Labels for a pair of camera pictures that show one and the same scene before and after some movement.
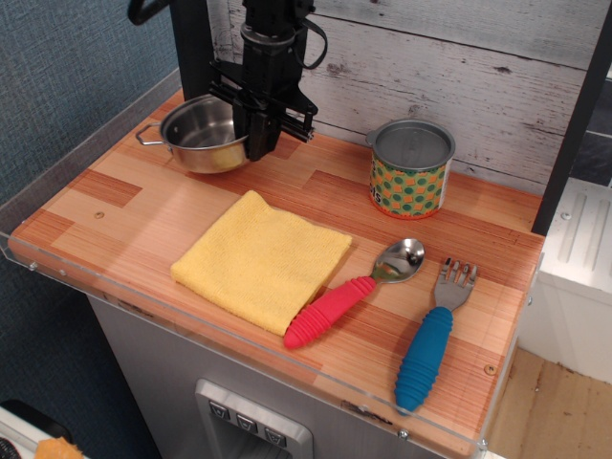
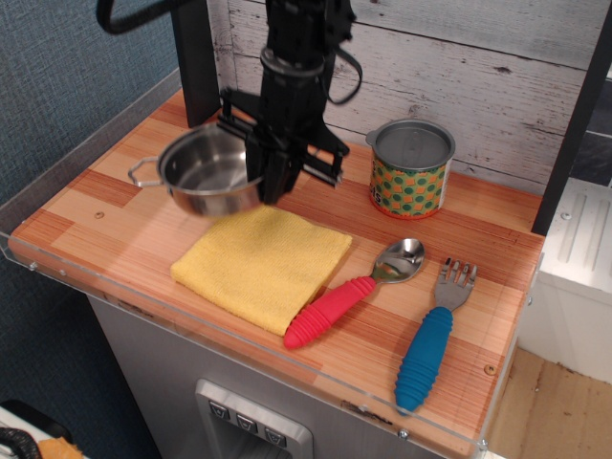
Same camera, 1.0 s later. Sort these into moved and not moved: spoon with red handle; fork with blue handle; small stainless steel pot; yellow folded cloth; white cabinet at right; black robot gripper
Moved: black robot gripper; small stainless steel pot
Not moved: spoon with red handle; yellow folded cloth; fork with blue handle; white cabinet at right
